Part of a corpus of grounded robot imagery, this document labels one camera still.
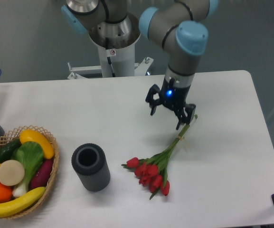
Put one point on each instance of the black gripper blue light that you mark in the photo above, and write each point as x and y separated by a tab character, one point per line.
173	98

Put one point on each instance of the red tulip bouquet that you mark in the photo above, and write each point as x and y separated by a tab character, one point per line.
153	172

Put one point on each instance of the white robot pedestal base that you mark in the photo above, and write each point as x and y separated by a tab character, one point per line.
113	63

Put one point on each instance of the yellow banana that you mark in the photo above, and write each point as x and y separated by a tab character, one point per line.
17	205

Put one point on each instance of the green bok choy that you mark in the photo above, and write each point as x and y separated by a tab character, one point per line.
30	155

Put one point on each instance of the beige round disc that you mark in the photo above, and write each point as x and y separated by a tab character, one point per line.
11	172

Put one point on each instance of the purple sweet potato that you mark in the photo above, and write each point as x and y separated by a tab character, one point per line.
42	176

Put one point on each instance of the dark green cucumber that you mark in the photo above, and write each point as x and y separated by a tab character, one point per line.
7	150

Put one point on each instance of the dark grey ribbed vase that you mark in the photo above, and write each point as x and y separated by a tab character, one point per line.
89	163

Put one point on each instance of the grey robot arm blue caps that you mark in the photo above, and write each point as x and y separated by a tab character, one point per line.
177	30

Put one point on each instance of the woven wicker basket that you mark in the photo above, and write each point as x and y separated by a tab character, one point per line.
14	134

